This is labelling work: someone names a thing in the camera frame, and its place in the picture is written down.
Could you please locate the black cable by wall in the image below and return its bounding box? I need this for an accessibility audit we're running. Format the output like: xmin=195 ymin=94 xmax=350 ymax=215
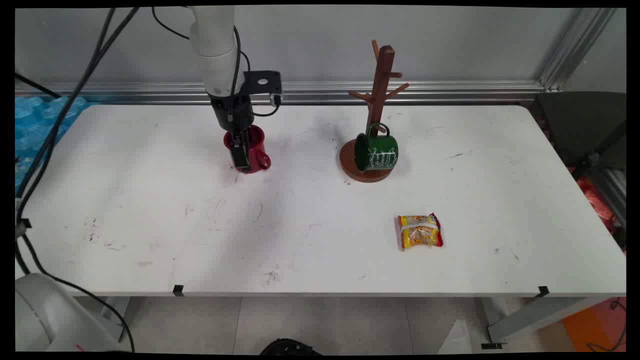
xmin=15 ymin=72 xmax=62 ymax=99

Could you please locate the slanted aluminium frame post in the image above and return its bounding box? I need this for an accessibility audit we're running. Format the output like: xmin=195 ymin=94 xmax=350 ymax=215
xmin=538 ymin=7 xmax=619 ymax=92

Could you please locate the thin black floor cable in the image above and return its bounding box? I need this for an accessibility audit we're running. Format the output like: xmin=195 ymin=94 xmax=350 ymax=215
xmin=585 ymin=298 xmax=627 ymax=352

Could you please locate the red plastic bag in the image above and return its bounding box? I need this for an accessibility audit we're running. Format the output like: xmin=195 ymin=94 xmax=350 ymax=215
xmin=575 ymin=177 xmax=619 ymax=236

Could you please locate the long aluminium wall rail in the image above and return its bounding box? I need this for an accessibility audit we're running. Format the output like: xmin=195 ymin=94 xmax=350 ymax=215
xmin=15 ymin=81 xmax=547 ymax=105

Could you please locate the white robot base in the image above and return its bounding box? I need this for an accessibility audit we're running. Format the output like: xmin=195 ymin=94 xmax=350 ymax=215
xmin=15 ymin=272 xmax=127 ymax=353

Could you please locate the aluminium frame rail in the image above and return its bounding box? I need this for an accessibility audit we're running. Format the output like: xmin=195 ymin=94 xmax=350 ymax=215
xmin=587 ymin=167 xmax=627 ymax=226

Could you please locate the thick black hanging cable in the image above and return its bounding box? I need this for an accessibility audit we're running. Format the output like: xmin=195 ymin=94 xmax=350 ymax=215
xmin=15 ymin=7 xmax=141 ymax=226
xmin=15 ymin=7 xmax=117 ymax=197

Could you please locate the green enamel mug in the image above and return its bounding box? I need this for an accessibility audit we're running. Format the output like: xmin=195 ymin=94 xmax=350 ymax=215
xmin=354 ymin=123 xmax=400 ymax=173

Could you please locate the red mug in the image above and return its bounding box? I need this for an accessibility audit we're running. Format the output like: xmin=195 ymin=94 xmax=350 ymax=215
xmin=223 ymin=125 xmax=272 ymax=175

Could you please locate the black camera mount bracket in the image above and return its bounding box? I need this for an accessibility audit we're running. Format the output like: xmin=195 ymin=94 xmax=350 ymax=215
xmin=243 ymin=70 xmax=283 ymax=97

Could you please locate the yellow red snack packet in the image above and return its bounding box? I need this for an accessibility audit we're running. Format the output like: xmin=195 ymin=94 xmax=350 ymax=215
xmin=397 ymin=212 xmax=444 ymax=251

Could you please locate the blue bubble wrap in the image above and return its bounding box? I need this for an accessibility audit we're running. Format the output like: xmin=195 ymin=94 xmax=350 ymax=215
xmin=15 ymin=96 xmax=92 ymax=194

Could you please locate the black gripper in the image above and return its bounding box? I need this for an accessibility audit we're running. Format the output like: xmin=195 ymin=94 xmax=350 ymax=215
xmin=209 ymin=92 xmax=256 ymax=170

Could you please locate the grey table leg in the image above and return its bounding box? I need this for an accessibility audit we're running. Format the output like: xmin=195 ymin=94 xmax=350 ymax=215
xmin=75 ymin=296 xmax=132 ymax=344
xmin=481 ymin=297 xmax=617 ymax=350

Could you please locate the black cable on floor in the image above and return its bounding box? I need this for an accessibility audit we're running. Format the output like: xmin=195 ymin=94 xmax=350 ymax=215
xmin=15 ymin=232 xmax=136 ymax=353

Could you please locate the orange floor mat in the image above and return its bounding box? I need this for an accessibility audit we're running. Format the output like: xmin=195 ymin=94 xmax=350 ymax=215
xmin=562 ymin=297 xmax=627 ymax=353

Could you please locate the brown wooden mug tree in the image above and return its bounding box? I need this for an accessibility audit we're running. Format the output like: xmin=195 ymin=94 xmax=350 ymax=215
xmin=339 ymin=40 xmax=410 ymax=184

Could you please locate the black round floor object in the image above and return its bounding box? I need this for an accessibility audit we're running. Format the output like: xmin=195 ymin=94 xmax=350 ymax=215
xmin=259 ymin=338 xmax=324 ymax=356

